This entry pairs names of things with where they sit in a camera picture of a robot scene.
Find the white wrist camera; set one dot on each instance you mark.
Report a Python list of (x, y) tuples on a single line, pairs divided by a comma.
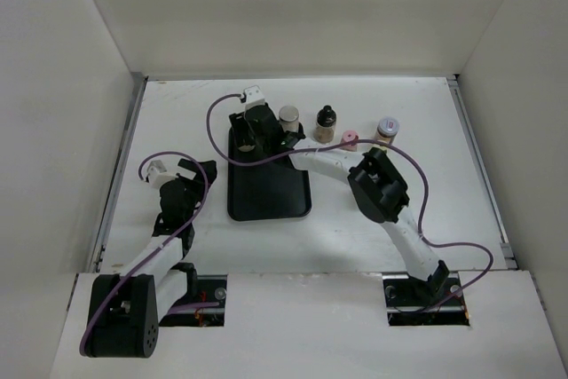
[(252, 97), (157, 175)]

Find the pink-cap spice bottle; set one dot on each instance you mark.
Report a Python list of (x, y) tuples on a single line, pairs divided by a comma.
[(349, 141)]

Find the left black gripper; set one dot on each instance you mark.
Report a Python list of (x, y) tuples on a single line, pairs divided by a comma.
[(198, 186)]

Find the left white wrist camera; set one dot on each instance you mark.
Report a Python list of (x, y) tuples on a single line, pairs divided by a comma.
[(157, 175)]

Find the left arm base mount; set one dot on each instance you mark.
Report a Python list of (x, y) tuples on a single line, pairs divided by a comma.
[(203, 304)]

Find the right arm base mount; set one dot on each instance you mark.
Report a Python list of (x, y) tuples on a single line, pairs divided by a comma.
[(405, 308)]

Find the black knob-cap spice bottle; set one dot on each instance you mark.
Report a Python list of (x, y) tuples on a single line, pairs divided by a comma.
[(325, 125)]

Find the purple-lid spice jar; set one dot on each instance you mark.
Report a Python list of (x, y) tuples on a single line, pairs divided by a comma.
[(387, 129)]

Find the tall blue-band spice jar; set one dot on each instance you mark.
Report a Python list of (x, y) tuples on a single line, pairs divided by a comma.
[(289, 118)]

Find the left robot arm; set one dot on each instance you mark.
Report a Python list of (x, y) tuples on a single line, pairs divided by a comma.
[(127, 307)]

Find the black plastic tray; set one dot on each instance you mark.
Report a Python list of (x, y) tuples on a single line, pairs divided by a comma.
[(269, 191)]

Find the black grinder-cap spice bottle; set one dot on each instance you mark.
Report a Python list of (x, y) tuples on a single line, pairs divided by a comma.
[(245, 143)]

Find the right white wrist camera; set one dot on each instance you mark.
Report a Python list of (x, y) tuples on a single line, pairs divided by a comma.
[(252, 97)]

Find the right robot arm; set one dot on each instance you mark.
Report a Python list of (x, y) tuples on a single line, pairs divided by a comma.
[(380, 194)]

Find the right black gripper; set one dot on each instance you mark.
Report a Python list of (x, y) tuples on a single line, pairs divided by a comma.
[(239, 122)]

